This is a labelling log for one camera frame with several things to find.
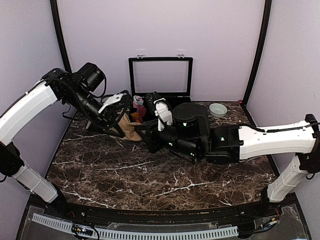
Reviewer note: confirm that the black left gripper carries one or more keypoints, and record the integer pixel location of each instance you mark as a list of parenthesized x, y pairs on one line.
[(108, 118)]

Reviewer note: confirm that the white perforated front rail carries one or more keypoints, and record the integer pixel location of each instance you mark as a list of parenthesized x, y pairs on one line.
[(125, 231)]

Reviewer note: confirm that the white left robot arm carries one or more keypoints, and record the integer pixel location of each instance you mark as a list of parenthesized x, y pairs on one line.
[(53, 87)]

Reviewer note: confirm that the pink white rolled sock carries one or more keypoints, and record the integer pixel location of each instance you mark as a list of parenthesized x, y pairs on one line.
[(137, 101)]

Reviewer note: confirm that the black corner post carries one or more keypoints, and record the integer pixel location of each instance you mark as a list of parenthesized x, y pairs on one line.
[(259, 51), (59, 35)]

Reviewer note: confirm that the black left corner post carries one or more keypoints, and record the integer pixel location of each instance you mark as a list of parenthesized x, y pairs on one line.
[(59, 35)]

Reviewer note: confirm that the black right corner post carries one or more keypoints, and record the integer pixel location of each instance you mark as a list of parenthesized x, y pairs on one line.
[(259, 51)]

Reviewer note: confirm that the black compartment storage box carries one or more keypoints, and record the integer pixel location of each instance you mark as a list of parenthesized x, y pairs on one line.
[(169, 76)]

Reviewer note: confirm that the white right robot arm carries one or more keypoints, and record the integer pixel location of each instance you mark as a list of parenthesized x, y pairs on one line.
[(301, 138)]

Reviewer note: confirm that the green bowl at right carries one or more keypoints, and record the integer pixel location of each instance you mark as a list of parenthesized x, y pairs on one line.
[(218, 110)]

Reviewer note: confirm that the magenta striped sock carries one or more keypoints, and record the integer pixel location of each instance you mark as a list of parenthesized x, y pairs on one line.
[(137, 117)]

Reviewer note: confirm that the brown sock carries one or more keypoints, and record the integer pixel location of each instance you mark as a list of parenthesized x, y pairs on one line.
[(128, 128)]

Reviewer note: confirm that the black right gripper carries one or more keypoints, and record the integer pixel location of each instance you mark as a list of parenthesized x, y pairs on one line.
[(149, 127)]

